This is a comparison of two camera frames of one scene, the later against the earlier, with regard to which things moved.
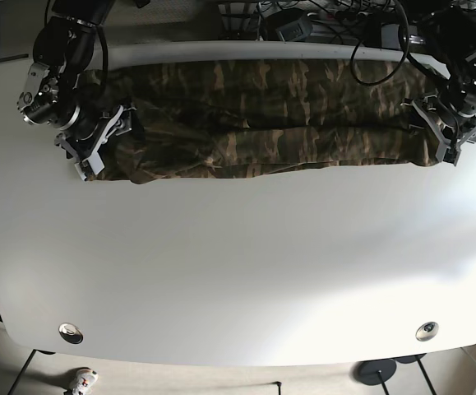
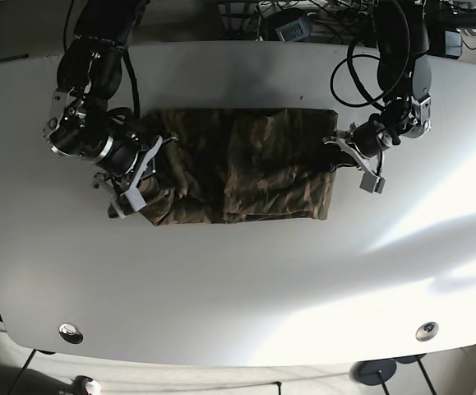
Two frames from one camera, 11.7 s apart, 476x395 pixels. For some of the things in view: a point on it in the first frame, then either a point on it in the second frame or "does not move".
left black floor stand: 373,372 does not move
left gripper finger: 124,123 -> 170,139
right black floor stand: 412,359 does not move
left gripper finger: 93,165 -> 129,202
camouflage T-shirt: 202,113 -> 241,165
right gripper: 451,127 -> 366,139
